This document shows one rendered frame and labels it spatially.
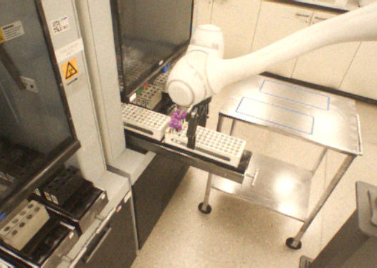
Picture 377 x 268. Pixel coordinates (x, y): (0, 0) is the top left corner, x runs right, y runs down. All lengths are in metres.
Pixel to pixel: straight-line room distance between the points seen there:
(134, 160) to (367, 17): 0.87
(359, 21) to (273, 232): 1.40
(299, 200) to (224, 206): 0.49
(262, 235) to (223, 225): 0.25
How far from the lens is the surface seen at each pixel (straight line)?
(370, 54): 3.30
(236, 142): 1.05
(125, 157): 1.15
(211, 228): 1.81
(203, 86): 0.69
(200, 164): 1.05
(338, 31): 0.79
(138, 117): 1.13
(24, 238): 0.88
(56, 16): 0.74
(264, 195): 1.68
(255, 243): 1.82
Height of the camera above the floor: 1.55
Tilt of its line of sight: 42 degrees down
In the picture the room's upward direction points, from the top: 5 degrees clockwise
